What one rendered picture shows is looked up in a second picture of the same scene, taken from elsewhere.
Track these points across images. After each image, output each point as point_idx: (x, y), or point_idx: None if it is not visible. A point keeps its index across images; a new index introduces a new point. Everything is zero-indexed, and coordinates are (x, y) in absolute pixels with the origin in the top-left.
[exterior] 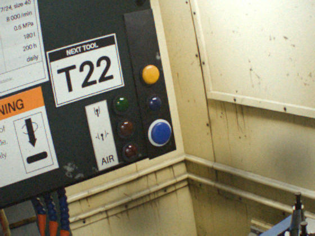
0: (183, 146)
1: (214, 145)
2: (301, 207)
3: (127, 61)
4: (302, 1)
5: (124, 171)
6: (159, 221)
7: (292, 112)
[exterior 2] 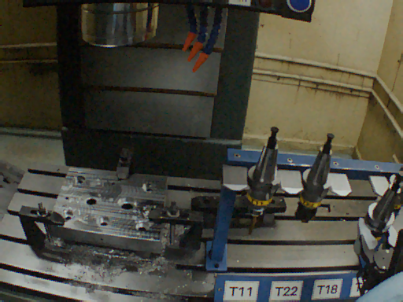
0: (378, 68)
1: (396, 79)
2: None
3: None
4: None
5: (327, 59)
6: (336, 112)
7: None
